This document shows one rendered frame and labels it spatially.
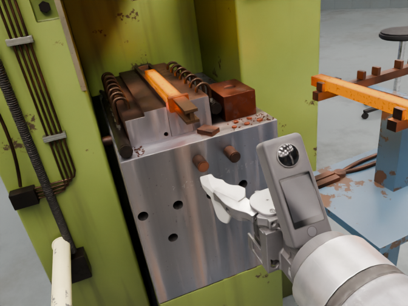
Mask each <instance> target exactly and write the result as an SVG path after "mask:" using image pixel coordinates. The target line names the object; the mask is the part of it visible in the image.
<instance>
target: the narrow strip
mask: <svg viewBox="0 0 408 306"><path fill-rule="evenodd" d="M54 1H55V5H56V9H57V11H58V14H59V18H60V21H61V25H62V27H63V31H64V34H65V37H66V41H67V45H68V47H69V51H70V54H71V57H72V61H73V65H74V67H75V71H76V74H77V77H78V81H79V84H80V87H81V91H85V90H87V89H86V85H85V83H84V79H83V75H82V73H81V69H80V65H79V62H78V58H77V55H76V52H75V48H74V46H73V42H72V38H71V35H70V32H69V28H68V25H67V21H66V18H65V15H64V11H63V8H62V5H61V1H60V0H54Z"/></svg>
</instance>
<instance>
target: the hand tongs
mask: <svg viewBox="0 0 408 306"><path fill-rule="evenodd" d="M376 157H377V153H374V154H372V155H369V156H367V157H364V158H362V159H359V160H357V161H355V162H353V163H351V164H349V165H348V166H346V167H345V168H343V169H335V170H334V171H333V172H331V171H326V172H323V173H321V174H318V175H316V176H315V180H316V183H317V186H318V189H321V188H323V187H326V186H328V185H331V184H333V183H336V182H338V181H340V179H341V178H344V177H345V176H346V174H349V173H352V172H356V171H361V170H363V169H367V168H370V167H372V166H375V165H376V160H375V161H373V162H370V163H368V164H365V165H362V166H358V167H355V166H357V165H359V164H361V163H364V162H366V161H368V160H371V159H373V158H376ZM353 167H355V168H353Z"/></svg>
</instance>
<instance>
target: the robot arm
mask: <svg viewBox="0 0 408 306"><path fill-rule="evenodd" d="M256 151H257V154H258V157H259V160H260V164H261V167H262V170H263V174H264V176H265V180H266V182H267V186H268V188H267V189H264V190H261V191H255V193H254V194H253V195H252V196H251V197H250V199H249V200H248V199H247V198H246V192H245V188H243V187H241V186H237V185H229V184H227V183H225V182H224V181H223V180H221V179H217V178H214V177H213V175H212V174H209V175H205V176H202V177H200V181H201V184H202V187H203V189H204V190H205V191H206V193H207V194H208V195H209V196H210V197H211V200H212V204H213V206H214V209H215V211H216V214H217V217H218V218H219V220H220V221H222V222H223V223H229V222H230V220H231V218H232V217H233V218H235V219H236V220H239V221H251V222H253V228H254V232H255V234H254V237H253V236H252V235H251V234H250V233H248V245H249V247H250V249H251V250H252V252H253V253H254V255H255V256H256V257H257V259H258V260H259V262H260V263H261V264H262V266H263V267H264V269H265V270H266V271H267V273H268V274H269V273H272V272H274V271H277V270H282V271H283V272H284V273H285V275H286V276H287V277H288V279H289V280H290V281H291V283H292V284H293V287H292V290H293V297H294V299H295V301H296V303H297V304H298V306H408V276H407V275H405V274H404V273H403V272H402V271H401V270H399V269H398V268H397V267H396V266H395V265H394V264H393V263H391V261H389V260H388V259H387V258H386V257H384V256H383V255H382V254H381V253H380V252H379V251H377V250H376V249H375V248H374V247H372V246H371V245H370V244H369V243H368V242H367V241H365V240H364V239H363V238H361V237H358V236H353V235H346V236H345V235H344V234H343V233H340V232H337V231H332V229H331V226H330V223H329V221H328V217H327V213H326V211H325V208H324V204H323V202H322V199H321V195H320V192H319V189H318V186H317V183H316V180H315V177H314V174H313V170H312V168H311V164H310V161H309V159H308V155H307V152H306V149H305V146H304V142H303V140H302V137H301V135H300V134H298V133H292V134H288V135H284V136H282V137H278V138H274V139H272V140H268V141H265V142H262V143H260V144H258V145H257V147H256ZM254 245H255V246H256V247H257V248H258V250H259V251H260V252H261V253H262V259H261V257H260V256H259V255H258V253H257V252H256V250H255V249H254ZM271 264H272V265H274V266H273V267H272V266H271Z"/></svg>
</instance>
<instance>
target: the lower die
mask: <svg viewBox="0 0 408 306"><path fill-rule="evenodd" d="M146 65H149V66H150V67H151V68H152V69H155V70H156V71H157V72H158V73H159V74H160V75H161V76H162V77H163V78H164V79H165V80H166V81H168V82H169V83H170V84H171V85H172V86H173V87H174V88H176V89H177V90H178V91H179V92H180V93H181V94H184V93H188V95H189V100H190V102H192V103H193V104H194V105H195V106H196V107H197V108H198V111H196V112H194V114H195V115H196V116H197V117H198V118H199V120H200V121H199V122H196V123H192V124H188V125H187V124H186V123H185V122H184V121H183V120H182V119H181V118H180V117H179V116H178V114H177V113H176V112H174V113H170V111H169V106H168V99H167V98H166V97H165V96H164V95H163V94H162V93H161V92H160V91H159V90H158V89H157V87H156V86H155V85H154V84H153V83H152V82H151V81H150V79H149V78H148V77H147V76H146V75H145V74H144V73H143V72H142V71H141V70H140V69H139V68H138V67H141V66H146ZM166 66H167V64H166V63H160V64H155V65H152V64H151V63H148V64H143V65H139V66H134V69H135V70H129V71H126V72H120V73H119V76H116V77H115V78H116V80H117V82H118V83H119V85H120V87H121V89H122V91H123V93H124V94H125V96H126V98H127V100H128V101H129V105H130V109H127V107H126V104H125V103H124V100H118V101H117V102H116V103H115V107H116V109H117V113H118V116H119V118H120V120H121V123H122V125H123V127H124V130H125V132H126V135H127V137H128V139H129V141H130V144H131V146H132V147H135V146H139V145H143V144H146V143H150V142H153V141H157V140H162V139H164V138H169V137H173V136H176V135H180V134H184V133H187V132H191V131H195V130H197V129H198V128H199V127H201V126H203V125H204V124H207V125H210V126H212V121H211V111H210V106H209V97H208V95H207V94H205V93H204V92H203V91H201V90H200V89H198V93H195V88H196V86H195V85H193V84H192V88H189V83H190V82H189V81H188V80H187V84H184V77H182V80H179V73H177V76H174V72H175V70H174V69H173V73H171V72H170V69H171V67H169V70H166ZM165 132H167V133H168V136H164V133H165Z"/></svg>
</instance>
